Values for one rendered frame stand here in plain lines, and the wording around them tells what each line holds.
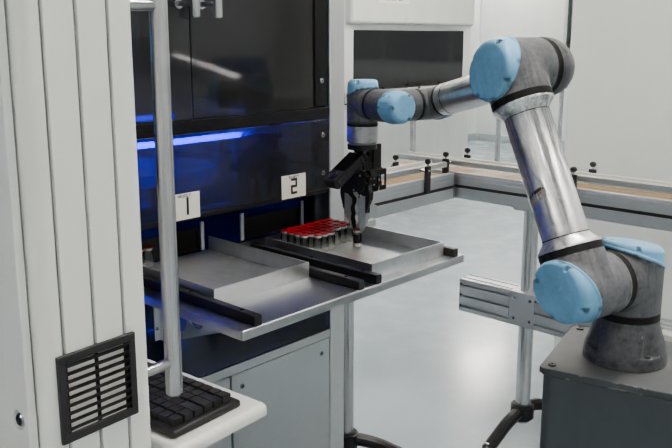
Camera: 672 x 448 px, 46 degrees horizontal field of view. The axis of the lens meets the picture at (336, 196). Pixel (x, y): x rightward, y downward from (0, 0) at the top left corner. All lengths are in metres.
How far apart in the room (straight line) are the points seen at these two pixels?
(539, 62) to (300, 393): 1.14
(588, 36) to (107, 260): 2.44
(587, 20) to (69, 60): 2.46
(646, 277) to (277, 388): 1.02
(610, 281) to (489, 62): 0.44
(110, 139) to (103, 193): 0.07
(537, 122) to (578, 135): 1.75
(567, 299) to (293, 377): 0.96
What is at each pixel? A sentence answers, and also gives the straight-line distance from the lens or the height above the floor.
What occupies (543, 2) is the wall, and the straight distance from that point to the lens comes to 10.73.
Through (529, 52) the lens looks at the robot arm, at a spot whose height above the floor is 1.36.
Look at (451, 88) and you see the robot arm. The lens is 1.82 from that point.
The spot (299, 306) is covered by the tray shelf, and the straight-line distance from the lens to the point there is 1.56.
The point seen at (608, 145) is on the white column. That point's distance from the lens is 3.19.
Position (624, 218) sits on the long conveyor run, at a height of 0.86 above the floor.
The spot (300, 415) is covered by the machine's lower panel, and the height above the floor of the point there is 0.39.
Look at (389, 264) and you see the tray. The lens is 1.76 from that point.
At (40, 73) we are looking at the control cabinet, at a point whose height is 1.35.
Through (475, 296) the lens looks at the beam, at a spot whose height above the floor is 0.50.
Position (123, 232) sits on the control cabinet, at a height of 1.14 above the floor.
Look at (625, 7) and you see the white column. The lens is 3.15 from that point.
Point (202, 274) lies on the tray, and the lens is 1.78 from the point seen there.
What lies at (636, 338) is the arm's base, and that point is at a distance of 1.58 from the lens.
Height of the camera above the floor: 1.39
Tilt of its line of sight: 11 degrees down
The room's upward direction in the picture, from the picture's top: straight up
